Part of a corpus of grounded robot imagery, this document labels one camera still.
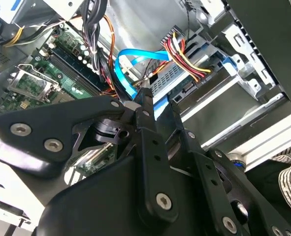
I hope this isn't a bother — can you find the hard disk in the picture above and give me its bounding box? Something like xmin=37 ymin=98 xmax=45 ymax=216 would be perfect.
xmin=149 ymin=55 xmax=237 ymax=118

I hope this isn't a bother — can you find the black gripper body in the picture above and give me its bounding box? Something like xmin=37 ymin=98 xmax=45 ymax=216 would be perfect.
xmin=35 ymin=156 xmax=224 ymax=236

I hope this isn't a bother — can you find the blue disk wire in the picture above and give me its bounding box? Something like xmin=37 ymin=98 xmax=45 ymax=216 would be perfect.
xmin=114 ymin=48 xmax=172 ymax=99

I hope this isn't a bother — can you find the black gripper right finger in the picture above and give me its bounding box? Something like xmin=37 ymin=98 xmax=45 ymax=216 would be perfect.
xmin=170 ymin=100 xmax=291 ymax=236

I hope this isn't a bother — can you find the red yellow black disk wire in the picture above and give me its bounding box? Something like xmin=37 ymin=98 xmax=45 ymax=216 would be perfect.
xmin=160 ymin=24 xmax=212 ymax=83

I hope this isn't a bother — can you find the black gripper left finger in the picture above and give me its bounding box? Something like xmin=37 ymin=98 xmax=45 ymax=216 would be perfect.
xmin=0 ymin=87 xmax=180 ymax=223

